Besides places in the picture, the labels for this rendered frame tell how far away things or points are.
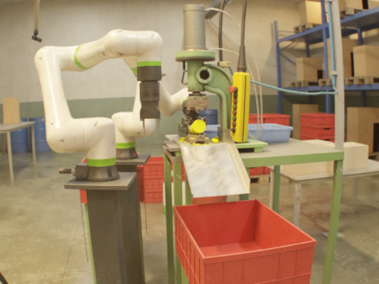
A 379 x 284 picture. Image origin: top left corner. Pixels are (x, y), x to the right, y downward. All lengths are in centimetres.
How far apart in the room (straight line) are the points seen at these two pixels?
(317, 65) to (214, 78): 779
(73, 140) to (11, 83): 926
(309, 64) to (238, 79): 765
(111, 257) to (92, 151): 46
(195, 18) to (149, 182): 283
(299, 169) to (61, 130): 231
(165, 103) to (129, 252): 90
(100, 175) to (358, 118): 638
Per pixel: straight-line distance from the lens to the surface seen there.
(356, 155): 362
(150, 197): 454
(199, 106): 194
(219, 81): 203
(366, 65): 723
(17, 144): 965
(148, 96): 139
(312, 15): 943
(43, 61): 167
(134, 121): 192
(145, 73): 139
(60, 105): 152
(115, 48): 134
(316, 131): 567
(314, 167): 337
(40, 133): 947
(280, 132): 236
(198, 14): 201
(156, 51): 140
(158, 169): 449
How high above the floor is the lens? 124
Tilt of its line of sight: 5 degrees down
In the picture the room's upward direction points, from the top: 1 degrees counter-clockwise
